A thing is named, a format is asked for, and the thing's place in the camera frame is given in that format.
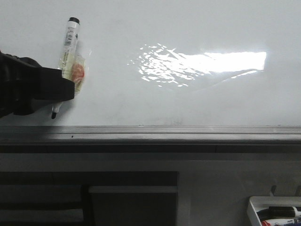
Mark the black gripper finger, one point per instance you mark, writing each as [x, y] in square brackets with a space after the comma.
[52, 86]

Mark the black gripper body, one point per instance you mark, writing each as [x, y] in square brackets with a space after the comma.
[16, 84]

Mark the taped black whiteboard marker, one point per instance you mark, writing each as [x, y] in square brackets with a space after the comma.
[71, 63]

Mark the white whiteboard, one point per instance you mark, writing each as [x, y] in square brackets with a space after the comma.
[166, 62]

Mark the grey aluminium whiteboard tray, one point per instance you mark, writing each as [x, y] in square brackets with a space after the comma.
[77, 136]

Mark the red capped whiteboard marker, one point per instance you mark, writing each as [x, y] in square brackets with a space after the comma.
[281, 222]

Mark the dark storage box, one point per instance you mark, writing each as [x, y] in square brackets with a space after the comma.
[134, 205]

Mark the white plastic marker basket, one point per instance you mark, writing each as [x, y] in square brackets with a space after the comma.
[257, 203]

